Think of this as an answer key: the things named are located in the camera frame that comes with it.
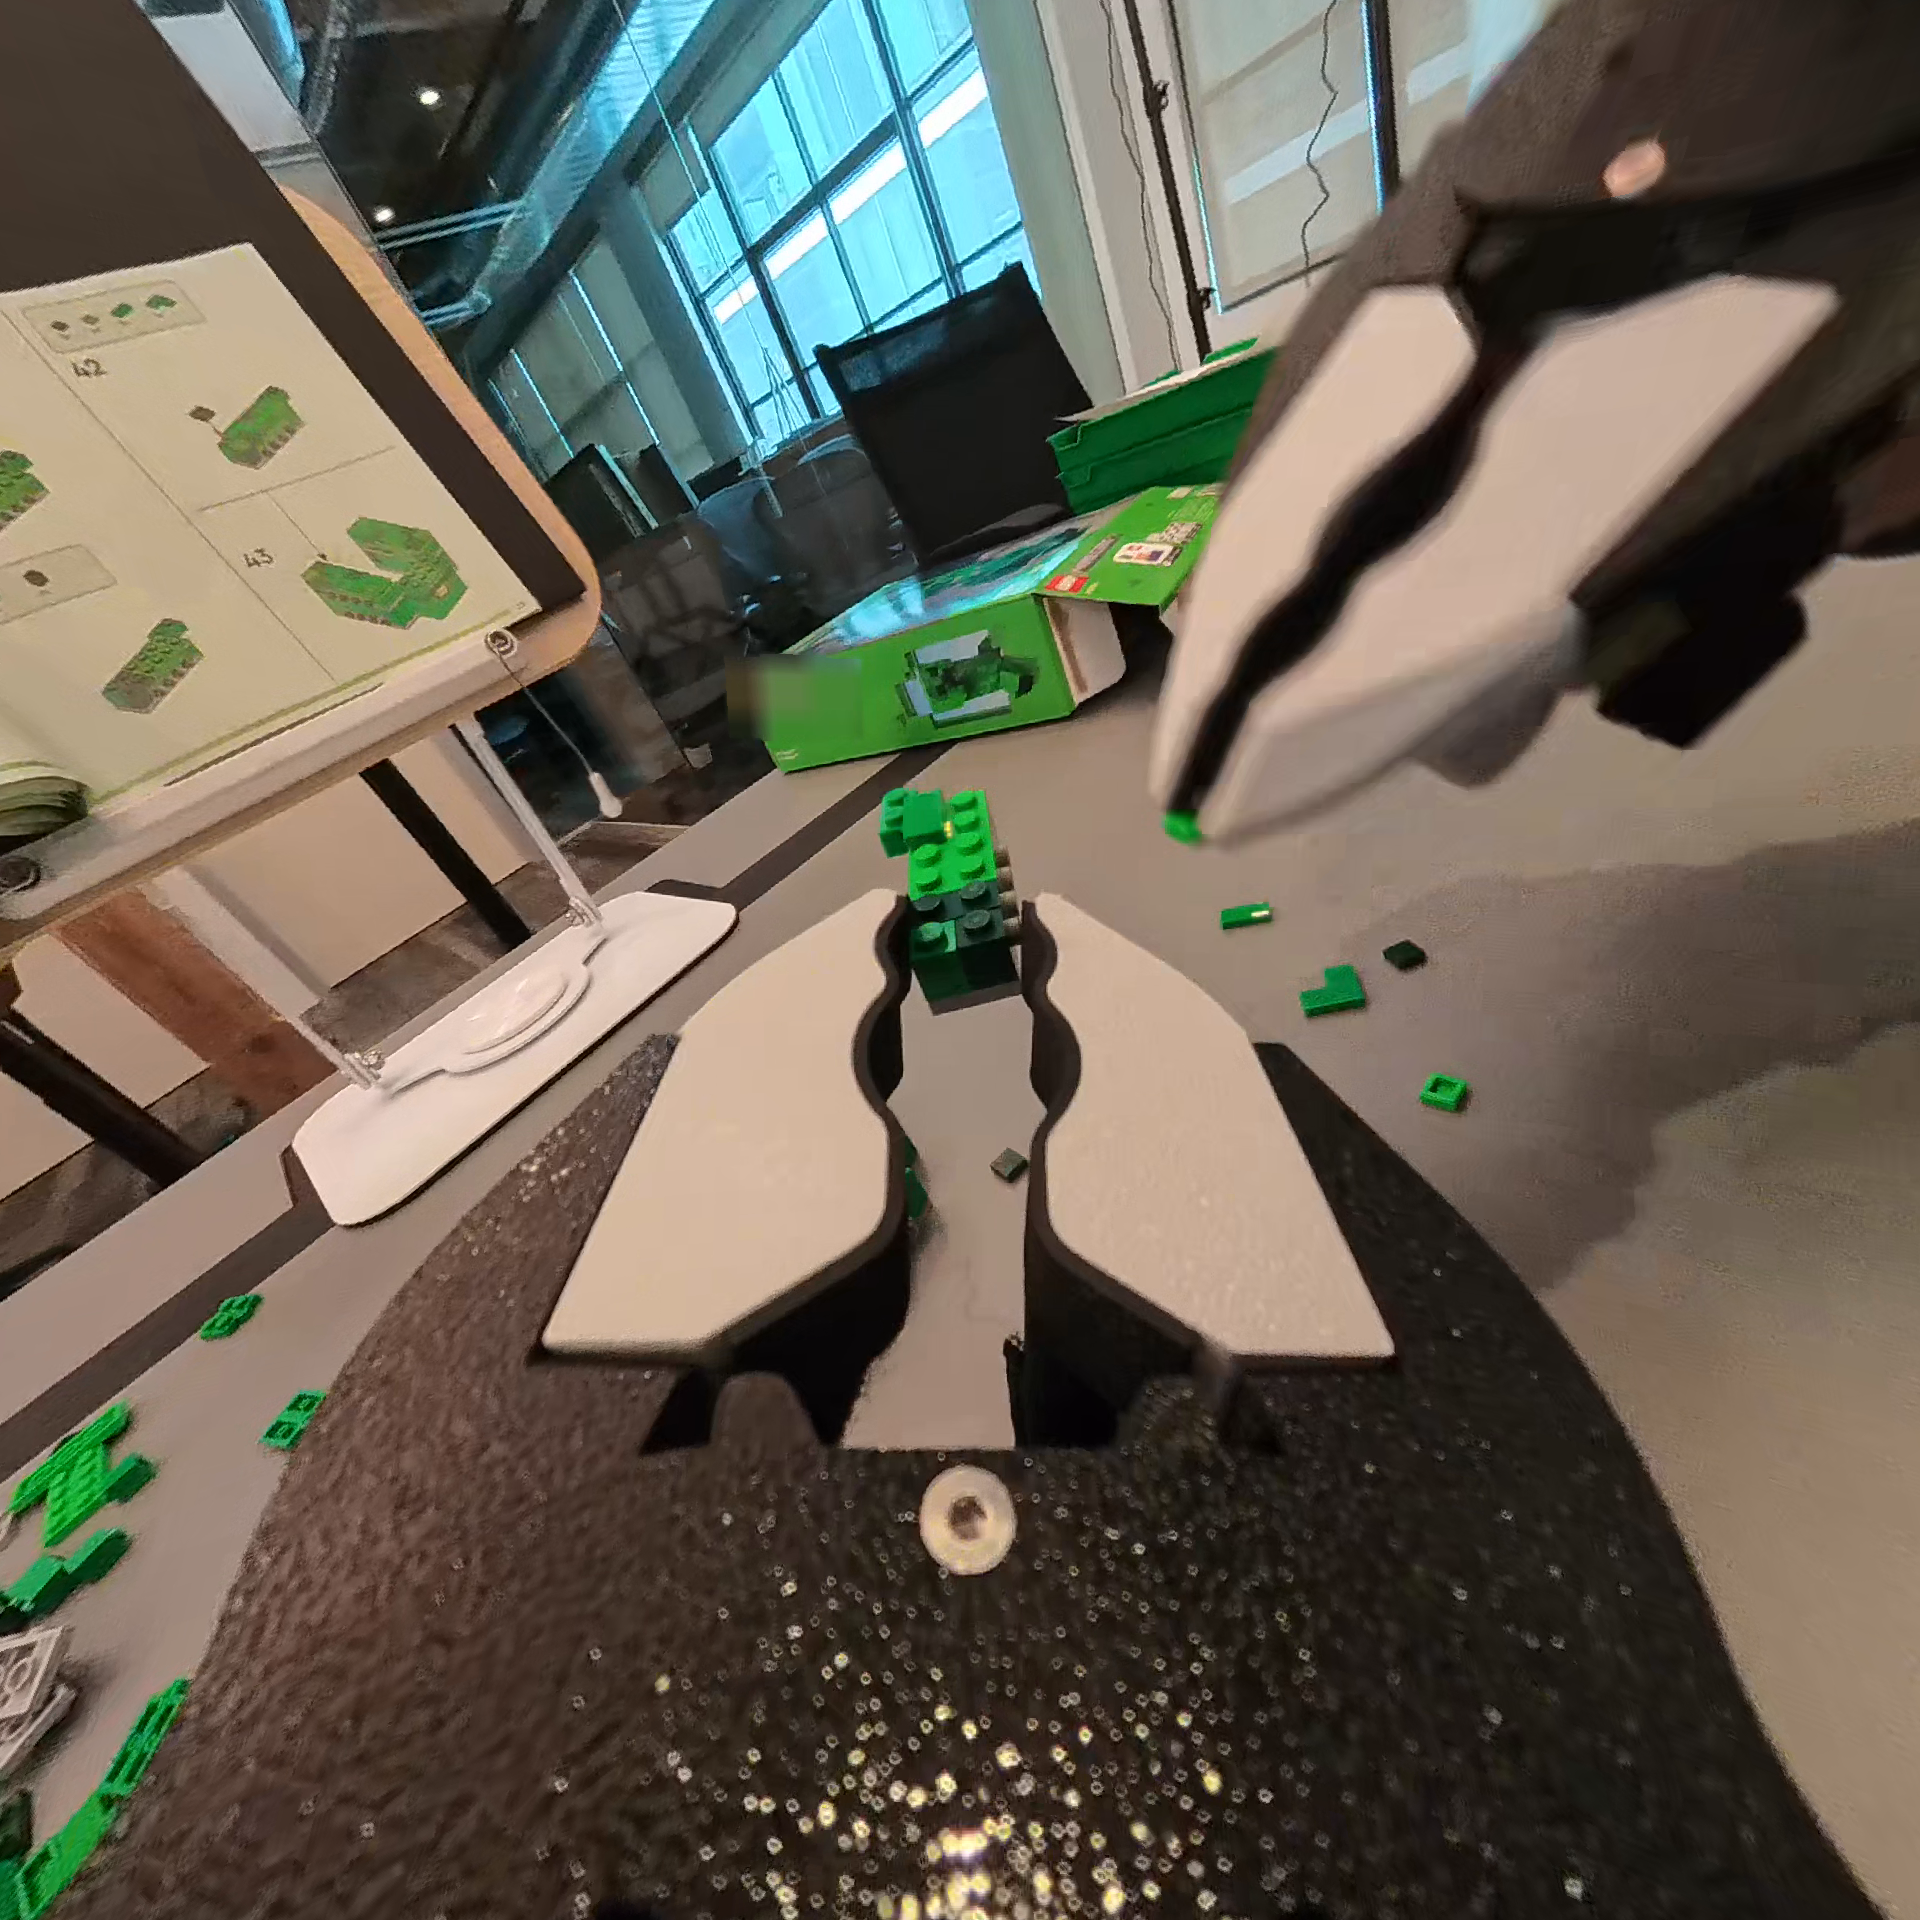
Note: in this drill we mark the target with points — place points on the green rectangular tile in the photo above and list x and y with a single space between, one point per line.
1244 916

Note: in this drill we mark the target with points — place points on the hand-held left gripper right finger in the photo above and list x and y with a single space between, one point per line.
1201 1185

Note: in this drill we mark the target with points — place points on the black tripod stand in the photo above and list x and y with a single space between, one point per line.
1168 181

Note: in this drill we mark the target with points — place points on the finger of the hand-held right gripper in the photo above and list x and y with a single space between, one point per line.
1334 451
1530 541

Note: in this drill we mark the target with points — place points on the large glass window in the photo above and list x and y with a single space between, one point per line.
841 224

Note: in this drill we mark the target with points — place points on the grey desk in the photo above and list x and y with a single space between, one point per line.
1651 961

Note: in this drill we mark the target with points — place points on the pile of loose green bricks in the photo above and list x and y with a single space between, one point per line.
82 1479

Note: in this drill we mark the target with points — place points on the wooden book stand white base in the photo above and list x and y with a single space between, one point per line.
524 1021

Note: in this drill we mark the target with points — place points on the green corner tile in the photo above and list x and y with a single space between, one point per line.
1320 1003

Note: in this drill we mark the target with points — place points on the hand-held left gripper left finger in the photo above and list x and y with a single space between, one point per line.
750 1171

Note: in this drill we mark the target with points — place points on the green brick assembly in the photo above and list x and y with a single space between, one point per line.
961 884

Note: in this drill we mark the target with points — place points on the dark background chairs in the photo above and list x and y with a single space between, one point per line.
720 524

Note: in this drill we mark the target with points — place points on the stacked green plastic trays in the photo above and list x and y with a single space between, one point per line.
1140 451

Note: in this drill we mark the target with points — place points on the brick instruction booklet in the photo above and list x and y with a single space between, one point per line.
225 495

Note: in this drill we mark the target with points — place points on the black office chair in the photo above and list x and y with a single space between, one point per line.
961 420

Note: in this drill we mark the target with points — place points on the green cardboard toy box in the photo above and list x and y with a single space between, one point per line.
974 674

